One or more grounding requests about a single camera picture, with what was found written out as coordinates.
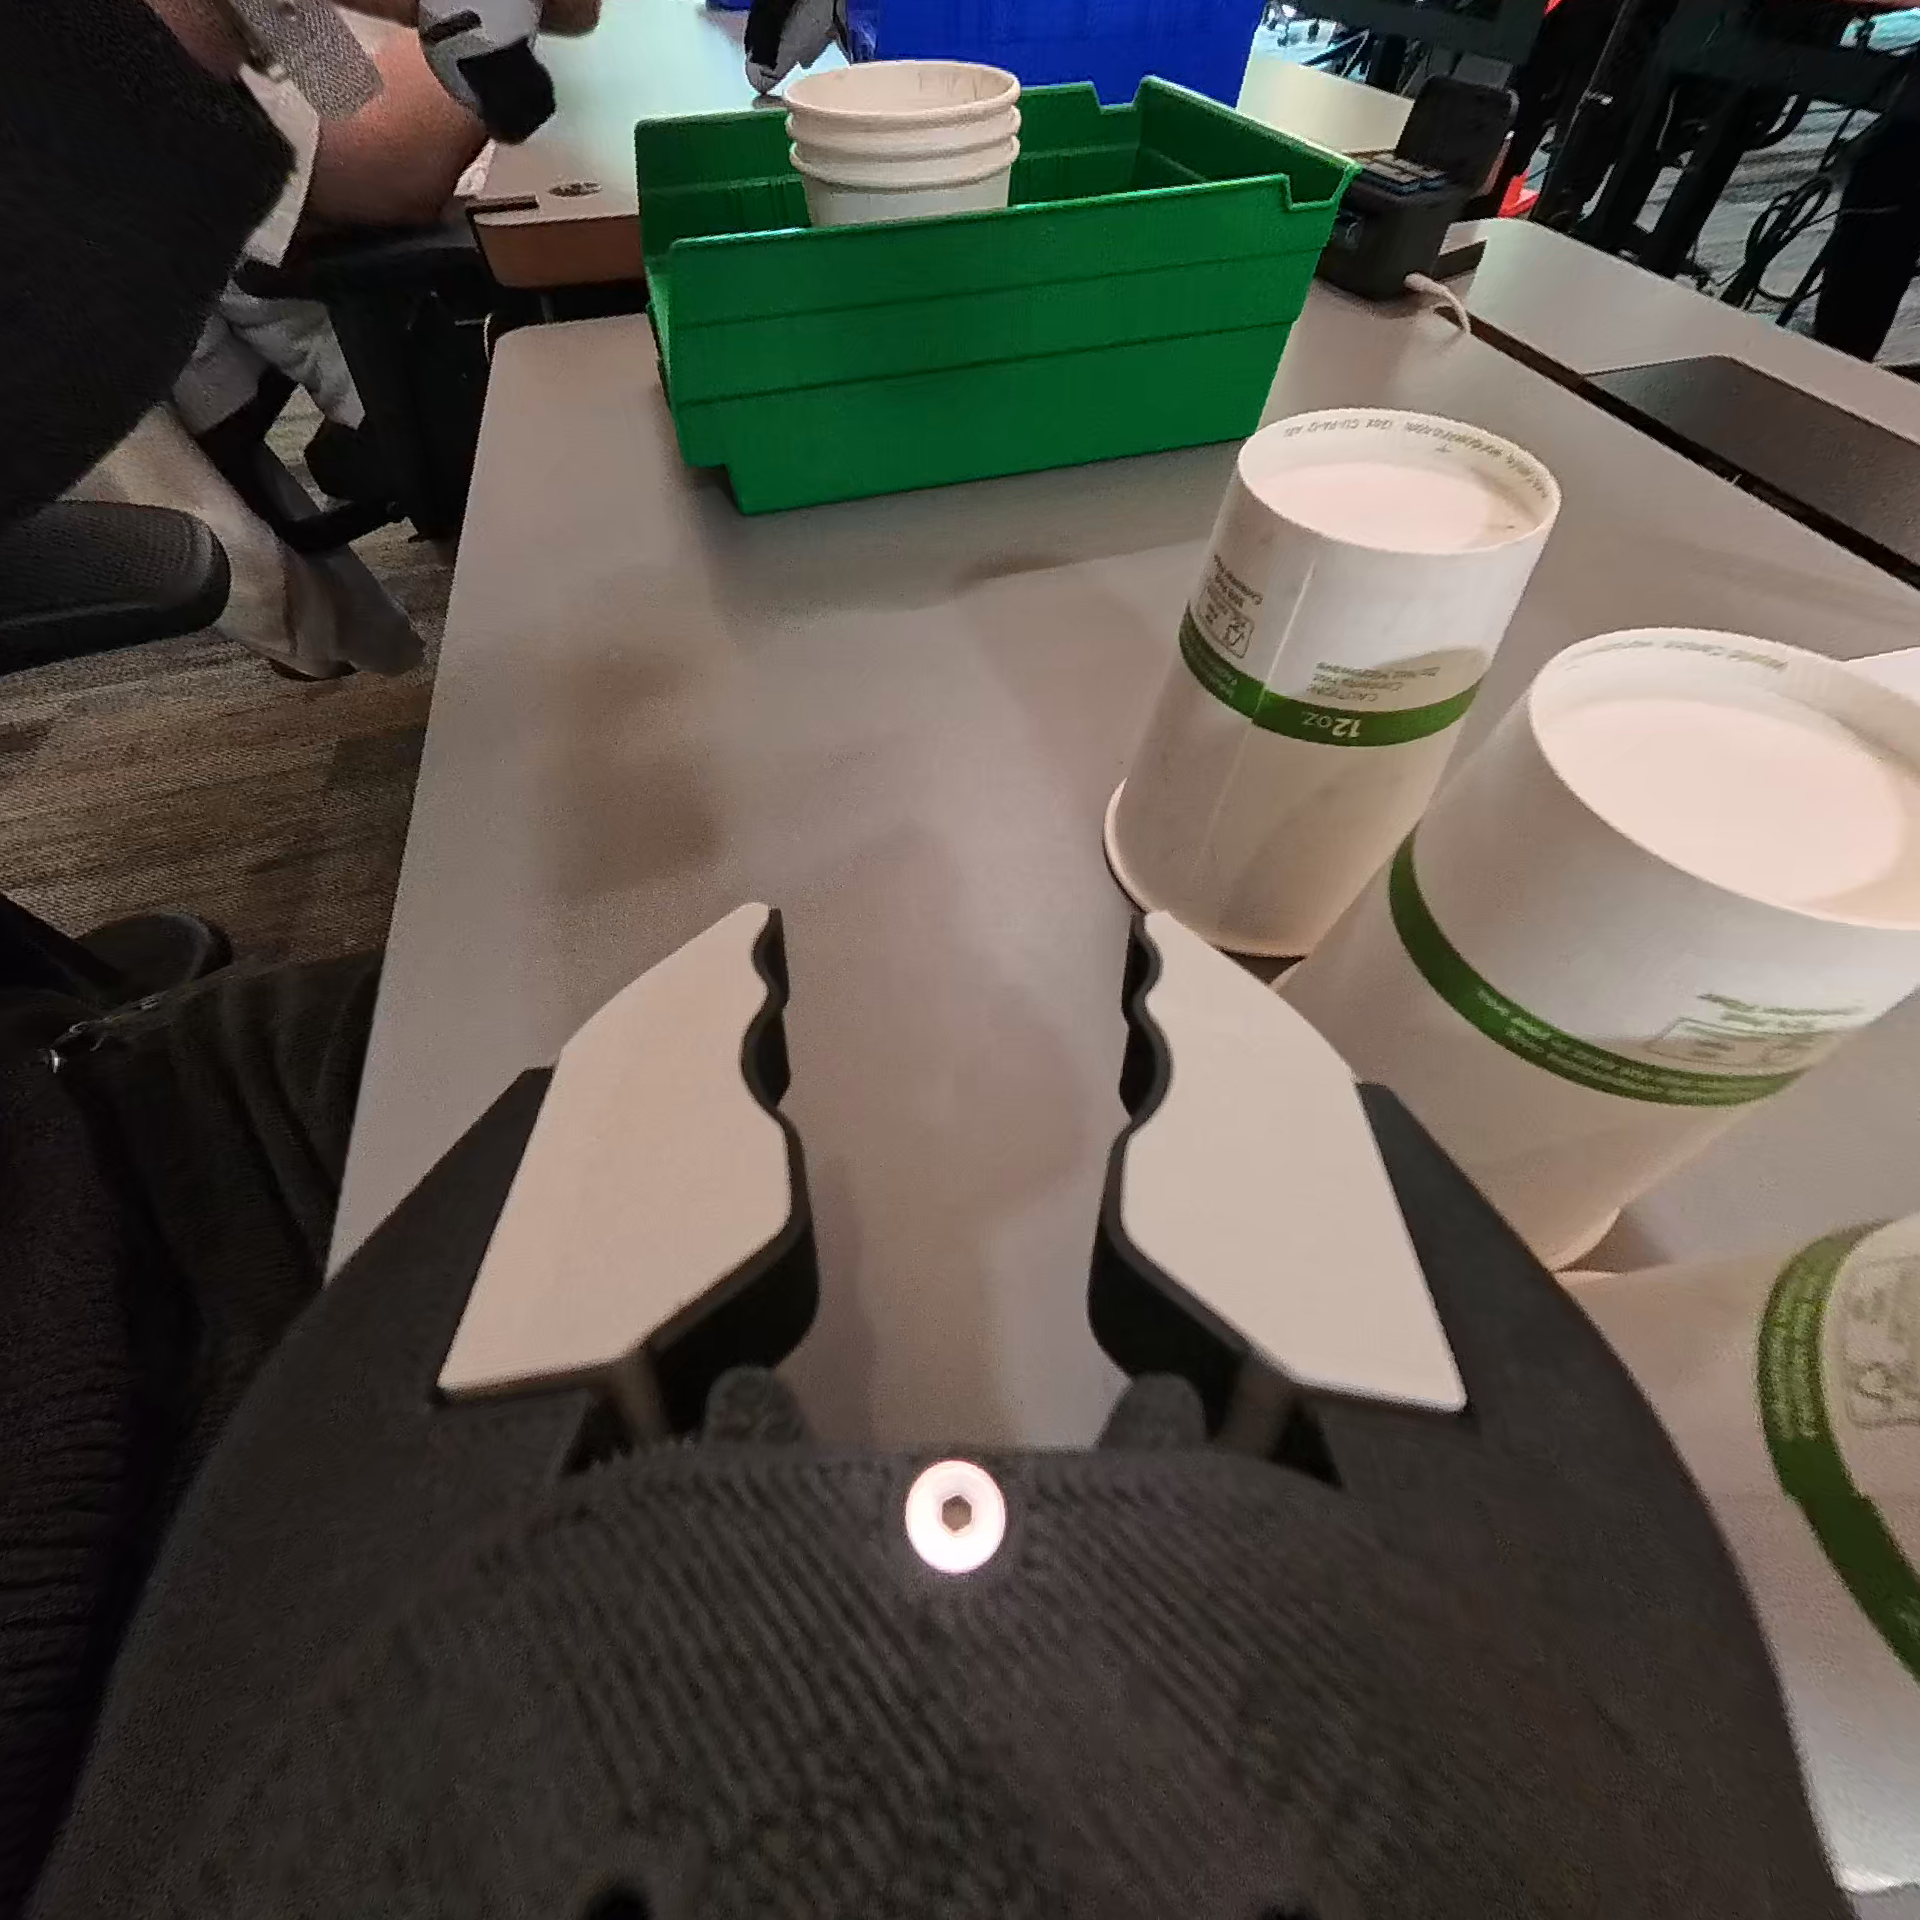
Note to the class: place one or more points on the black table frame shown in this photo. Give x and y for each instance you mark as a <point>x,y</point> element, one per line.
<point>1874,226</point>

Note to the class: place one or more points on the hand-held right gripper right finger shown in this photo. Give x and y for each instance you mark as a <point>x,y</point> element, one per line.
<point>1277,1200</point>

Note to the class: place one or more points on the green plastic bin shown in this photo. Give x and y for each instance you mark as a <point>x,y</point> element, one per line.
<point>975,360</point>

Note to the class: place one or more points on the person's black jacket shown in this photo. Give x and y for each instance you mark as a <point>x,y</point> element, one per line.
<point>149,1200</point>

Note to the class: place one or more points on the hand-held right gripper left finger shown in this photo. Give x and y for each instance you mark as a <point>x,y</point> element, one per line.
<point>630,1200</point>

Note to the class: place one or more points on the black power station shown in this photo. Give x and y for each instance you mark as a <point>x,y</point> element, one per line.
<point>1402,211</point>

